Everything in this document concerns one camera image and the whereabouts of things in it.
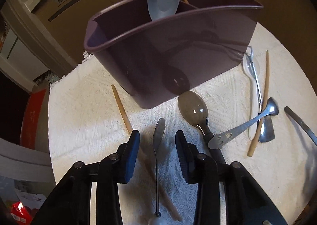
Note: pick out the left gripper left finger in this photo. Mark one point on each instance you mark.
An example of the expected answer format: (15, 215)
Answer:
(130, 155)

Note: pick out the long wooden chopstick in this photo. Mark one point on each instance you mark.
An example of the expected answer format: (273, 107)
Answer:
(147, 158)

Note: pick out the white plastic spoon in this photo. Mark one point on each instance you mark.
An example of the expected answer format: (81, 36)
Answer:
(248, 71)

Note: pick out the white textured table cloth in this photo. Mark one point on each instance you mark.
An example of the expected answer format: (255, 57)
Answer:
(84, 124)

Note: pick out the metal spoon white ball handle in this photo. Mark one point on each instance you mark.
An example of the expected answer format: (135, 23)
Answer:
(156, 141)

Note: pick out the purple plastic utensil caddy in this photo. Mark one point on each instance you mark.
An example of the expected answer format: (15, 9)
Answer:
(155, 61)

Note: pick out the red snack package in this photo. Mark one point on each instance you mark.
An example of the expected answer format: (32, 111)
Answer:
(22, 214)

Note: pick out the red floor mat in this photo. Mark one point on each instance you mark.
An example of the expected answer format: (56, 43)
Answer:
(31, 118)

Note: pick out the black handled spoon upright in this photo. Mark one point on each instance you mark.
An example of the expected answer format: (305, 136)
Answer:
(195, 112)

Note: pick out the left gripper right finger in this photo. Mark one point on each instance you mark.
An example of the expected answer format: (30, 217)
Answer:
(186, 155)

